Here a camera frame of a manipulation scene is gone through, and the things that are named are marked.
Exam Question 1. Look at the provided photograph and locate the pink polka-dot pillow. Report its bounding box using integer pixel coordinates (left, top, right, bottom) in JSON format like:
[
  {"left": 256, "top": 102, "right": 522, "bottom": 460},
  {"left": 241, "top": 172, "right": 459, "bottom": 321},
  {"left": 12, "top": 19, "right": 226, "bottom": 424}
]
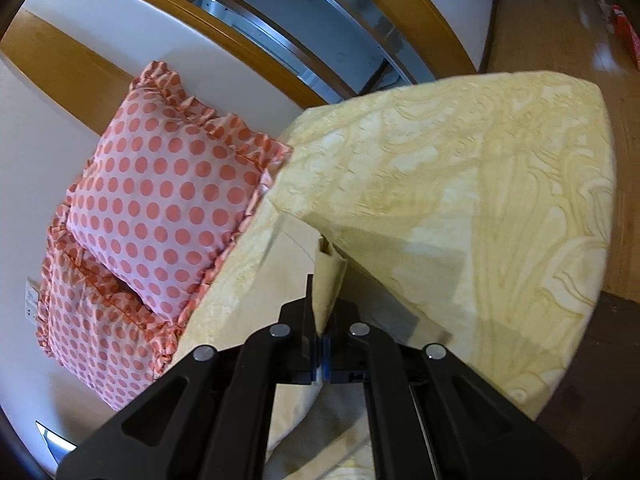
[
  {"left": 66, "top": 61, "right": 292, "bottom": 323},
  {"left": 36, "top": 202, "right": 182, "bottom": 411}
]

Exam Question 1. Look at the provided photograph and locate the red box on floor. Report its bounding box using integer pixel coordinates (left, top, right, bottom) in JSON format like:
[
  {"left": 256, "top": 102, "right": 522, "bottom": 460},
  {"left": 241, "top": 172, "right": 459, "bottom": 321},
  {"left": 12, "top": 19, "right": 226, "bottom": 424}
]
[{"left": 611, "top": 4, "right": 640, "bottom": 70}]

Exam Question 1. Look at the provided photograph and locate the wooden headboard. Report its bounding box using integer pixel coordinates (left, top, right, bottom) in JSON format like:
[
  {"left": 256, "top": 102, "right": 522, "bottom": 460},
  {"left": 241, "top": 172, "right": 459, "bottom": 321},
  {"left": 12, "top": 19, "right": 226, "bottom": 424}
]
[{"left": 1, "top": 9, "right": 134, "bottom": 134}]

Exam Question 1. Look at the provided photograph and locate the yellow patterned bed cover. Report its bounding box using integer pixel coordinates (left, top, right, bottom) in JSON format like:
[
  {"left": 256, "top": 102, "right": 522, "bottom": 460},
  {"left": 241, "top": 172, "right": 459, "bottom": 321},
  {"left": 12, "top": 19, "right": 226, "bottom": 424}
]
[{"left": 179, "top": 72, "right": 615, "bottom": 418}]

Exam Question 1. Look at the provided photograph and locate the lower pink polka-dot pillow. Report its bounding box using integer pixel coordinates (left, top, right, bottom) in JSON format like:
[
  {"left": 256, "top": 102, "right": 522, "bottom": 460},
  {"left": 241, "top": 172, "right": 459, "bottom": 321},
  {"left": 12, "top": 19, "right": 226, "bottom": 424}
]
[{"left": 36, "top": 202, "right": 182, "bottom": 411}]

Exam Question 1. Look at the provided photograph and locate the upper pink polka-dot pillow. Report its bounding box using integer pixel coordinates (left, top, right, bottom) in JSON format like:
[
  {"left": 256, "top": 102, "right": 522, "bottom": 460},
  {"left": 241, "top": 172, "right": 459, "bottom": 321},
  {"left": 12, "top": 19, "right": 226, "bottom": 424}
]
[{"left": 66, "top": 61, "right": 292, "bottom": 323}]

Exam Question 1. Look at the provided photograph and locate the beige pant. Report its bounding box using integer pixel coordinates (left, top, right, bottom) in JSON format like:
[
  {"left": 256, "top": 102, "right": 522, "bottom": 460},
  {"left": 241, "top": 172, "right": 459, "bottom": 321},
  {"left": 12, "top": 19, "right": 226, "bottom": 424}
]
[{"left": 264, "top": 235, "right": 451, "bottom": 479}]

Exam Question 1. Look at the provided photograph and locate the white wall socket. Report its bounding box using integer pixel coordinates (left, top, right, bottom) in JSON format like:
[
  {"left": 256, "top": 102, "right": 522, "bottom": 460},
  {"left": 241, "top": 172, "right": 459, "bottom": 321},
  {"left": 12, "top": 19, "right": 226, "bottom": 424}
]
[{"left": 24, "top": 278, "right": 39, "bottom": 324}]

